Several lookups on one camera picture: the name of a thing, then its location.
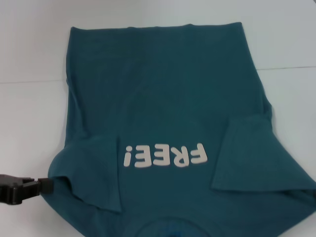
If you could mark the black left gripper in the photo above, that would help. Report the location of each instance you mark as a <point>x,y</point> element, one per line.
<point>12,188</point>

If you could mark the teal shirt with FREE print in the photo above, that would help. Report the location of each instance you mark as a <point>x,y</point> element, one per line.
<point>168,98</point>

